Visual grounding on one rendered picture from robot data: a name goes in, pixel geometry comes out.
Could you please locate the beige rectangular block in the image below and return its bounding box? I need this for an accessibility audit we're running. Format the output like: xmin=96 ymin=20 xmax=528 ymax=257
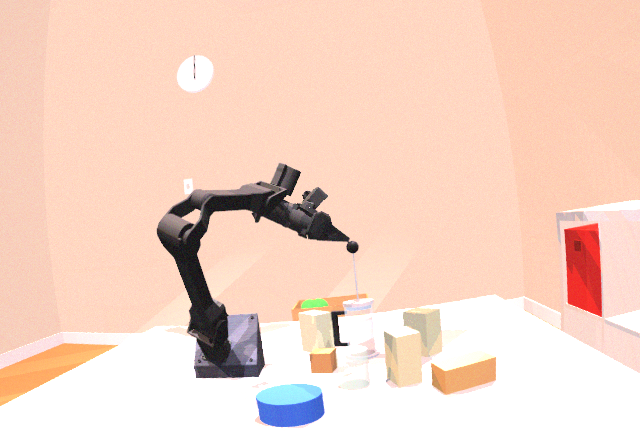
xmin=383 ymin=326 xmax=423 ymax=388
xmin=402 ymin=307 xmax=443 ymax=357
xmin=298 ymin=310 xmax=335 ymax=353

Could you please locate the glass french press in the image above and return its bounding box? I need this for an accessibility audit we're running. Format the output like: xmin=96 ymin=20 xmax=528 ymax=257
xmin=331 ymin=241 xmax=379 ymax=359

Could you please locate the blue short cylinder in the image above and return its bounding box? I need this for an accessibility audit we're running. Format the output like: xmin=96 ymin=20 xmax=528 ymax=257
xmin=256 ymin=384 xmax=325 ymax=427

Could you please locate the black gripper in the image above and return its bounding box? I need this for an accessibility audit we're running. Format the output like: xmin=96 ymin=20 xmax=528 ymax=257
xmin=279 ymin=202 xmax=350 ymax=243

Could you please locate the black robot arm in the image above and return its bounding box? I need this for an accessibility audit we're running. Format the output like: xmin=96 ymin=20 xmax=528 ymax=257
xmin=156 ymin=162 xmax=328 ymax=362

